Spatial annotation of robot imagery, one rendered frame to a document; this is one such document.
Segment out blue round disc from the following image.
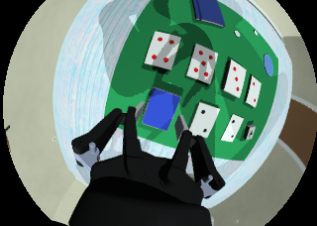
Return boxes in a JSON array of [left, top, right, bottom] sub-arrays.
[[264, 55, 273, 76]]

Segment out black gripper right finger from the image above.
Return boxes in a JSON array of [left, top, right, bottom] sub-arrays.
[[163, 114, 226, 199]]

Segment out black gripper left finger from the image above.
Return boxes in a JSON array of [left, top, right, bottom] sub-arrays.
[[71, 101, 147, 181]]

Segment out green rectangular mat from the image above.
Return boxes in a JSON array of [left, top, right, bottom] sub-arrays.
[[104, 0, 278, 161]]

